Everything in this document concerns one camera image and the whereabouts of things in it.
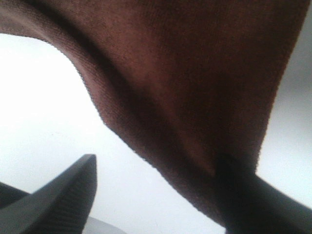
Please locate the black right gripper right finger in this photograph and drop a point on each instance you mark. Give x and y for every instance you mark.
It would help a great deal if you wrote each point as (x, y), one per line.
(249, 205)

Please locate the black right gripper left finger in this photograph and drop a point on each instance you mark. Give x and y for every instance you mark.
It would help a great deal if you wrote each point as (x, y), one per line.
(62, 206)

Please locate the brown towel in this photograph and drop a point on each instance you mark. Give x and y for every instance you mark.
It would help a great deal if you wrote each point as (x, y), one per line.
(179, 81)

